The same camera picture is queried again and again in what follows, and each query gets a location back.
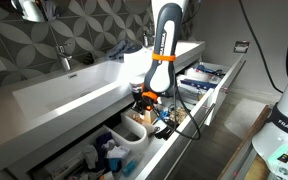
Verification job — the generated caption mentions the blue crumpled cloth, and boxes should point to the blue crumpled cloth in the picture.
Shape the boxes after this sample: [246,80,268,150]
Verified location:
[105,39,142,60]

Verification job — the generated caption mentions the dark blue cloth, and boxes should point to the dark blue cloth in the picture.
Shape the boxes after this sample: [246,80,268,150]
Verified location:
[94,132,112,170]

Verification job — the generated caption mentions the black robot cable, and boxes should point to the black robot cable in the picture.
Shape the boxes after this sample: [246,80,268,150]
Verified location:
[238,0,288,94]

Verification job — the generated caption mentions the white box orange interior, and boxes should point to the white box orange interior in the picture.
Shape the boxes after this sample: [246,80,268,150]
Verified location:
[144,106,157,124]

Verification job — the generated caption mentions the orange cable strap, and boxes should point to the orange cable strap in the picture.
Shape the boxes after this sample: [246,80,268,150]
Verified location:
[151,51,177,63]

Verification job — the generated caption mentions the open drawer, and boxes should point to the open drawer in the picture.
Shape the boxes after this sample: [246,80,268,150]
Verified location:
[177,55,246,125]
[29,89,215,180]

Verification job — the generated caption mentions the gold beaded jewelry pile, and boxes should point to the gold beaded jewelry pile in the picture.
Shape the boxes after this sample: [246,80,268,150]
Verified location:
[169,107,187,124]

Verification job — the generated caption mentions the chrome left faucet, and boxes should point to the chrome left faucet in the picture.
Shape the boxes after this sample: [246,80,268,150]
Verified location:
[55,44,72,72]

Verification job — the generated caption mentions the chrome faucet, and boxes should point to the chrome faucet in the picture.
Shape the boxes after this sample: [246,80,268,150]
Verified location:
[142,31,150,47]
[55,44,72,72]

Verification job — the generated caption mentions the open left drawer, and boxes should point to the open left drawer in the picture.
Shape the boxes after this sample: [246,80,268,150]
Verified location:
[29,89,215,180]

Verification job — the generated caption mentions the teal small bottle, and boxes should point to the teal small bottle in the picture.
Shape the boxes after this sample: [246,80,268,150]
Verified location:
[122,160,136,176]

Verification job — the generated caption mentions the blue scissors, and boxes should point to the blue scissors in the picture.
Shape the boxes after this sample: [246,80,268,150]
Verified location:
[157,110,169,120]

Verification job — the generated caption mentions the wooden robot cart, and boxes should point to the wooden robot cart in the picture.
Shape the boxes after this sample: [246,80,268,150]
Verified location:
[217,105,271,180]

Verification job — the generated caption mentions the blue white package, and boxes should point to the blue white package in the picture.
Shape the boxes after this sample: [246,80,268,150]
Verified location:
[180,79,217,90]

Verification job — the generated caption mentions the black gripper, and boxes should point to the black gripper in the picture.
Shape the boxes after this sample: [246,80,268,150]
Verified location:
[130,83,146,114]

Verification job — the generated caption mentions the white folded cloth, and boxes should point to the white folded cloth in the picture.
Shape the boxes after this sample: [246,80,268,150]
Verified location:
[107,146,130,159]

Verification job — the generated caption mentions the white double sink vanity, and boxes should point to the white double sink vanity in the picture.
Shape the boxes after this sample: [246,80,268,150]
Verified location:
[0,40,206,174]

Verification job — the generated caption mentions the open right drawer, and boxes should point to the open right drawer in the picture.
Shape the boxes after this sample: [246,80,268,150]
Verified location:
[177,55,246,125]

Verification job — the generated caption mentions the chrome right faucet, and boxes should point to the chrome right faucet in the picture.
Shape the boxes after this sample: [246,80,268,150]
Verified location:
[142,31,150,47]

